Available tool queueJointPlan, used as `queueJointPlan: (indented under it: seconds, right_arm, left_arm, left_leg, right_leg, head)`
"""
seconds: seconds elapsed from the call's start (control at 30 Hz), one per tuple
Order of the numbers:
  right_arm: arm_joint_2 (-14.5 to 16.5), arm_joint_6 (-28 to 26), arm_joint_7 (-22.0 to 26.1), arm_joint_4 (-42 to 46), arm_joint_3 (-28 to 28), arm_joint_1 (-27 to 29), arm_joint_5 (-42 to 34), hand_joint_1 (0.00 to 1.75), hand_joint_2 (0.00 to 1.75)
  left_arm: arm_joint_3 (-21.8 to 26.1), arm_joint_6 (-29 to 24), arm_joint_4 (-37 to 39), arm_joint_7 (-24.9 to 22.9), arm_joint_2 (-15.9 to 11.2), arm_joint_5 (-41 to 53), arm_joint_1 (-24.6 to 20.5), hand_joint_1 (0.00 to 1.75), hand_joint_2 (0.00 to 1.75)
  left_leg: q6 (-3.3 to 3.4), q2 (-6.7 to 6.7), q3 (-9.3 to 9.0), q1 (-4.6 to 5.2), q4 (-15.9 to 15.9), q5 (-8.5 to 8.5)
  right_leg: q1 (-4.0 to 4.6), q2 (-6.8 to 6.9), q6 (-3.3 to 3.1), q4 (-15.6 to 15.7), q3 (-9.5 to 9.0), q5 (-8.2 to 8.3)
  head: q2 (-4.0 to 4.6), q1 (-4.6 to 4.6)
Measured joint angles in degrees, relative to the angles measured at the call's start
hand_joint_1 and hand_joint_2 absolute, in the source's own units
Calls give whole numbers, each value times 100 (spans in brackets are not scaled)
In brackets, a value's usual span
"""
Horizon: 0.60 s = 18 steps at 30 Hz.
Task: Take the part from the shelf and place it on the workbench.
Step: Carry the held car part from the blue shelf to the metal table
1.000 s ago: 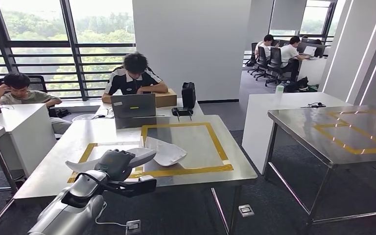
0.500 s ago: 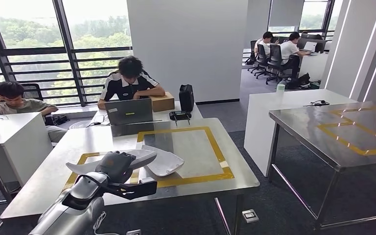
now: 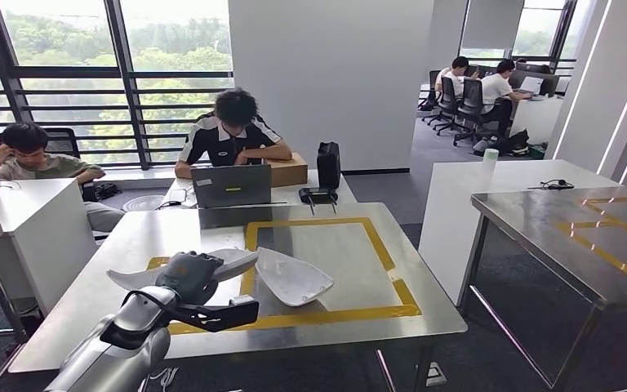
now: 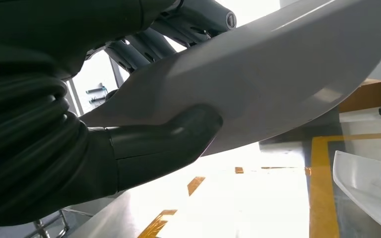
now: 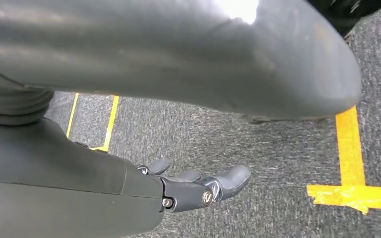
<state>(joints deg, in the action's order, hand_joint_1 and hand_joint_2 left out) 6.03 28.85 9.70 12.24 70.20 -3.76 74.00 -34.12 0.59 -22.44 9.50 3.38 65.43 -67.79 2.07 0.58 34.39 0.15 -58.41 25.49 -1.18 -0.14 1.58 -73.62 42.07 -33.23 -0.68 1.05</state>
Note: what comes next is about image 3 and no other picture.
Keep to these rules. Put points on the white round plate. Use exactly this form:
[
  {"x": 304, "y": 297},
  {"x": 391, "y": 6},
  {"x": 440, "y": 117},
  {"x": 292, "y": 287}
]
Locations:
[{"x": 143, "y": 203}]

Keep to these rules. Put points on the cardboard box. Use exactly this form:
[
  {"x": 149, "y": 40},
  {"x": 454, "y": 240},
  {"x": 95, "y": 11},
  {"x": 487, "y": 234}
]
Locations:
[{"x": 289, "y": 173}]

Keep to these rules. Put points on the black bag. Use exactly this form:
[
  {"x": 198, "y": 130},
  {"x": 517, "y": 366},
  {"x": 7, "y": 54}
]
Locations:
[{"x": 108, "y": 191}]

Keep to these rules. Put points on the steel floor socket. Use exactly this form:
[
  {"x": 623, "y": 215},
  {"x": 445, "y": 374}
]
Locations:
[{"x": 436, "y": 374}]

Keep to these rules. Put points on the black controller device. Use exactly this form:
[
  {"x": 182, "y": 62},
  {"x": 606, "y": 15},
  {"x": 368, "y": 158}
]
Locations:
[{"x": 318, "y": 195}]

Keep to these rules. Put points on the black window railing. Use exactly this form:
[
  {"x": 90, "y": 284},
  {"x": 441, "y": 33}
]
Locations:
[{"x": 75, "y": 72}]

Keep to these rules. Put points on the pale green cup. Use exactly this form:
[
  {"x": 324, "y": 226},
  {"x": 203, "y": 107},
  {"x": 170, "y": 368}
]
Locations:
[{"x": 490, "y": 161}]

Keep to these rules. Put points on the black backpack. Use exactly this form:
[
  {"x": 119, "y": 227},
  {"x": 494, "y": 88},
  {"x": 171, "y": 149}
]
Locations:
[{"x": 513, "y": 143}]

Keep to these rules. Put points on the grey roller blind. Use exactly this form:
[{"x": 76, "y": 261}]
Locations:
[{"x": 492, "y": 24}]

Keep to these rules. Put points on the person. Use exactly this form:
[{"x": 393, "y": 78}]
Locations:
[
  {"x": 227, "y": 140},
  {"x": 454, "y": 81},
  {"x": 27, "y": 154},
  {"x": 494, "y": 89}
]

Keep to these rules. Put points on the black office chair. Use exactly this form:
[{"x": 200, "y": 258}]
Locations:
[
  {"x": 447, "y": 103},
  {"x": 62, "y": 142},
  {"x": 430, "y": 92},
  {"x": 470, "y": 100}
]

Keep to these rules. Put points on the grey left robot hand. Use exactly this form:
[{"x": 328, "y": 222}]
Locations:
[{"x": 189, "y": 276}]

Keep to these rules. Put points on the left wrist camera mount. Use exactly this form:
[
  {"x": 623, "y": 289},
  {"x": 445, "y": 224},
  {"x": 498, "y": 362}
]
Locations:
[{"x": 232, "y": 314}]

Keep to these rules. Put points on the white laptop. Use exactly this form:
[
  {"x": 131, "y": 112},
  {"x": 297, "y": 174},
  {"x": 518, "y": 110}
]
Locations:
[{"x": 531, "y": 85}]

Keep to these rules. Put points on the grey laptop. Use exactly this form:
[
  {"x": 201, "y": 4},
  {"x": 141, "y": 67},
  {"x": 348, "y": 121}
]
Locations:
[{"x": 232, "y": 186}]

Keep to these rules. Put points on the white desk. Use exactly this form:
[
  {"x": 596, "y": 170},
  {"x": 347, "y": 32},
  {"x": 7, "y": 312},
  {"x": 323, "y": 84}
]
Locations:
[
  {"x": 340, "y": 192},
  {"x": 535, "y": 119}
]

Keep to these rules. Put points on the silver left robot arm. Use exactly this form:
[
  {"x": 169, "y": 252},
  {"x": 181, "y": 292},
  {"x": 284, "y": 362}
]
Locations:
[{"x": 135, "y": 319}]

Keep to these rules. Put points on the steel workbench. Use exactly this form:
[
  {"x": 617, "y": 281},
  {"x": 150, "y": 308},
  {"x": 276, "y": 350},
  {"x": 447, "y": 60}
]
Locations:
[{"x": 102, "y": 243}]

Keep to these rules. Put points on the white curved plastic part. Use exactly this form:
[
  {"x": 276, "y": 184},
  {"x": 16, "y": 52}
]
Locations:
[
  {"x": 238, "y": 262},
  {"x": 292, "y": 278}
]

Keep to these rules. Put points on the black upright case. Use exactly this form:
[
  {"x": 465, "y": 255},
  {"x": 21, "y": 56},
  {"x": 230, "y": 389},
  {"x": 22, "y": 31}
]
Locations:
[{"x": 328, "y": 165}]

